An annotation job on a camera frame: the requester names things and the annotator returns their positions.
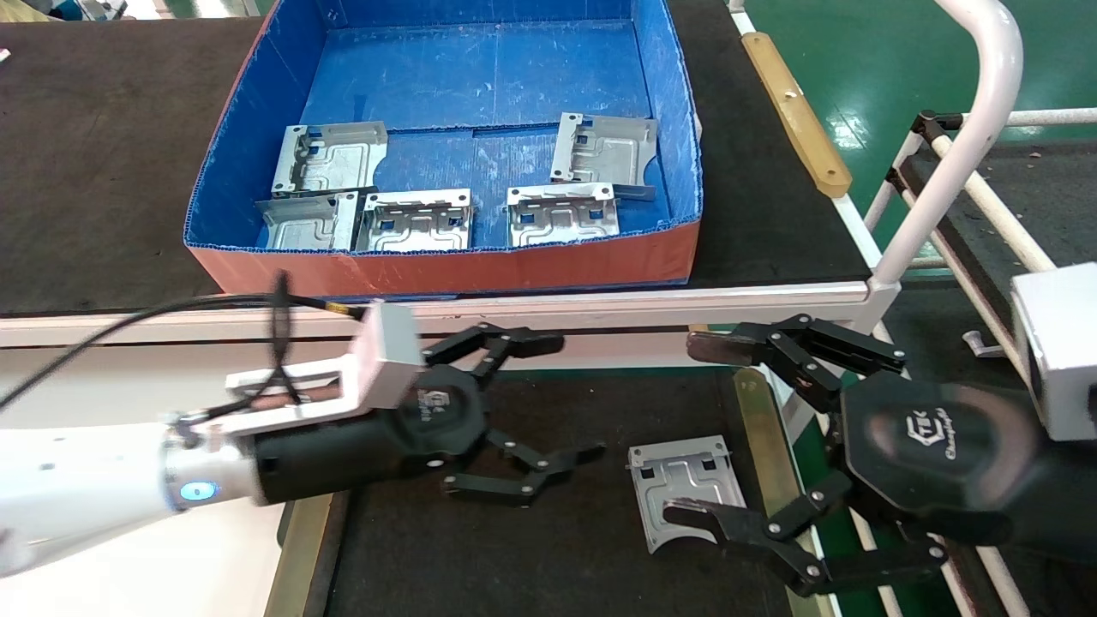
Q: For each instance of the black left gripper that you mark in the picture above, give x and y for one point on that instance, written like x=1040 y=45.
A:
x=368 y=454

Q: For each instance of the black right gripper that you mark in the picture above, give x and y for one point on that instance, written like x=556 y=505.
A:
x=934 y=446

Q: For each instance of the silver stamped metal bracket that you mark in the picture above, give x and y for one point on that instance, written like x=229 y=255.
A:
x=411 y=224
x=686 y=480
x=608 y=150
x=304 y=227
x=338 y=158
x=557 y=221

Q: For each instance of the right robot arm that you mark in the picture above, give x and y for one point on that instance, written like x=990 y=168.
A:
x=1071 y=506

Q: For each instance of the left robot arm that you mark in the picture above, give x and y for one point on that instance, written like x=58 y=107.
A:
x=77 y=480

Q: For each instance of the blue corrugated plastic box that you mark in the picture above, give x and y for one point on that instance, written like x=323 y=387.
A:
x=480 y=68

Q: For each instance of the brass guide strip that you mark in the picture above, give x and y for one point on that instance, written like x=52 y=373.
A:
x=758 y=428
x=296 y=566

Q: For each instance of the small black work mat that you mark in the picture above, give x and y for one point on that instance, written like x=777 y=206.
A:
x=531 y=561

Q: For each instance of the small metal hook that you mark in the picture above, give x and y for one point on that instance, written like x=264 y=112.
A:
x=981 y=345

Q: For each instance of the thin white rack tube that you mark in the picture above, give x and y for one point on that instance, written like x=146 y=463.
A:
x=891 y=184

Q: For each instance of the cream diagonal rack tube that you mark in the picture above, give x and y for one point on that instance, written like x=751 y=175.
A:
x=994 y=206

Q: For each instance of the long yellow wooden strip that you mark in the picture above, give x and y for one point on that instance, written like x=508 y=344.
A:
x=793 y=111

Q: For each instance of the black tube clamp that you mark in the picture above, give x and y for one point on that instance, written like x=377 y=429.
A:
x=930 y=124

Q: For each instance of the dark rack mat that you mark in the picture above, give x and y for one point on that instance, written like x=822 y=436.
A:
x=1054 y=197

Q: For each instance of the horizontal white rack tube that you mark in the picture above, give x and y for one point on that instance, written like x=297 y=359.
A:
x=1046 y=117

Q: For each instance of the large black table mat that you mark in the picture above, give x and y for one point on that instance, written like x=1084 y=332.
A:
x=103 y=171

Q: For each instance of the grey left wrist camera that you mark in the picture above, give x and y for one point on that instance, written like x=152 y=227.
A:
x=390 y=356

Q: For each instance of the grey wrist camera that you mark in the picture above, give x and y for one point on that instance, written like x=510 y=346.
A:
x=390 y=356
x=1063 y=351

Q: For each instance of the white table edge rail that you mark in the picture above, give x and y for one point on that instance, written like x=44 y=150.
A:
x=643 y=304

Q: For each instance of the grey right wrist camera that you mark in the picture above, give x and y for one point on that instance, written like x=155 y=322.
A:
x=1063 y=351

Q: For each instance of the curved white tube frame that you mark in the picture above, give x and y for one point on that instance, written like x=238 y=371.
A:
x=986 y=86

